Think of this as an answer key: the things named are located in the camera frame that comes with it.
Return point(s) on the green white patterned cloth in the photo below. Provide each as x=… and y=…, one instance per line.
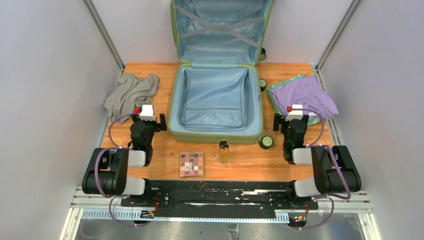
x=313, y=118

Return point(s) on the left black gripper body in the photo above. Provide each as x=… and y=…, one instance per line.
x=151, y=126

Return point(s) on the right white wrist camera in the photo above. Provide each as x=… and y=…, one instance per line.
x=294, y=112

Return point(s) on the aluminium frame rail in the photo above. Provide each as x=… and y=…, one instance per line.
x=95, y=217

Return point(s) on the eyeshadow palette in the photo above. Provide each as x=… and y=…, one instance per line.
x=191, y=164

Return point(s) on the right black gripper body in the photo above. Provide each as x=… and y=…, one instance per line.
x=285, y=127

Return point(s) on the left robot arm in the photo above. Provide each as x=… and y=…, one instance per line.
x=107, y=170

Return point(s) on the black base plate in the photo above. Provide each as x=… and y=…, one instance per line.
x=217, y=199

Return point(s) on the green suitcase wheel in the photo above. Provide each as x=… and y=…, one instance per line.
x=263, y=84
x=262, y=55
x=266, y=142

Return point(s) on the purple shirt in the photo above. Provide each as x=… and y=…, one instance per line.
x=305, y=91

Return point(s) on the green suitcase wheel middle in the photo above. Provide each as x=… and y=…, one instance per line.
x=263, y=84

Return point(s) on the crumpled grey-green cloth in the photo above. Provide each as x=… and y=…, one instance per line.
x=130, y=92

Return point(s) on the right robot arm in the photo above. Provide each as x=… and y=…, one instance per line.
x=334, y=171

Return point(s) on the green suitcase wheel front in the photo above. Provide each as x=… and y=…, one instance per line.
x=266, y=142

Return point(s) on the green suitcase blue lining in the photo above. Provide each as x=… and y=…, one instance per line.
x=216, y=93

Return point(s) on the green suitcase wheel rear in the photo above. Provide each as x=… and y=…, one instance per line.
x=262, y=55

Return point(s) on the amber bottle black cap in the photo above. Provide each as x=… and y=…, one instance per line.
x=223, y=155

